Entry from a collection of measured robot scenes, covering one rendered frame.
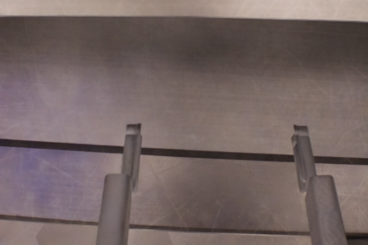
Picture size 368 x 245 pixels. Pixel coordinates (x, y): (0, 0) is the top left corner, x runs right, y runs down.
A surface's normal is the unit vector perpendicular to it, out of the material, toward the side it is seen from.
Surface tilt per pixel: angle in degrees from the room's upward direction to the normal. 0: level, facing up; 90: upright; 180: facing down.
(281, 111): 90
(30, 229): 90
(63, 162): 90
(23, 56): 90
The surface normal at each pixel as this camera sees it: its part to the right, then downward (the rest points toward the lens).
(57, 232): 0.02, -0.15
